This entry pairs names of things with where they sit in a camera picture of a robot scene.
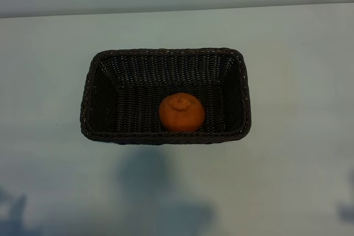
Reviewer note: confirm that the orange mandarin fruit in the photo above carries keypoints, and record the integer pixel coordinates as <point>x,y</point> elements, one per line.
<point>181,114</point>

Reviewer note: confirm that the dark brown wicker basket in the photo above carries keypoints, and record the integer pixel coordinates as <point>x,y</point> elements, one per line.
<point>132,103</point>

